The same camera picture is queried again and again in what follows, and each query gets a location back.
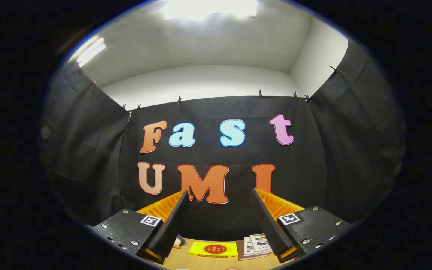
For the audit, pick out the yellow book with red label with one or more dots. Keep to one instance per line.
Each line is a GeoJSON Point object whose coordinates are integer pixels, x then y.
{"type": "Point", "coordinates": [213, 249]}

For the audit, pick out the white book with floral cover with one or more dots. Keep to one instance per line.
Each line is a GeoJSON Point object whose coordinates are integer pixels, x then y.
{"type": "Point", "coordinates": [259, 240]}

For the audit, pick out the ceiling light panel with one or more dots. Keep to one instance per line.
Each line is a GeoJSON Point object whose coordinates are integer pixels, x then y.
{"type": "Point", "coordinates": [90, 50]}
{"type": "Point", "coordinates": [208, 7]}

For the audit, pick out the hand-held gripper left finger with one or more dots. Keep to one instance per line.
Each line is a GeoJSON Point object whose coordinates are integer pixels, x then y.
{"type": "Point", "coordinates": [173, 225]}

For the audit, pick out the row of black cloth clips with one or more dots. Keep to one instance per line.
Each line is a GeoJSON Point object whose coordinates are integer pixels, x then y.
{"type": "Point", "coordinates": [179, 99]}

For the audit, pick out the penguin plush toy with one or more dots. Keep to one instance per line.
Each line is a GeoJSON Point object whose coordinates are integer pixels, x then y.
{"type": "Point", "coordinates": [179, 242]}

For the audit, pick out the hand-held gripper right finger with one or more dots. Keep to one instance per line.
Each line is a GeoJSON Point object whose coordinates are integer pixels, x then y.
{"type": "Point", "coordinates": [268, 225]}

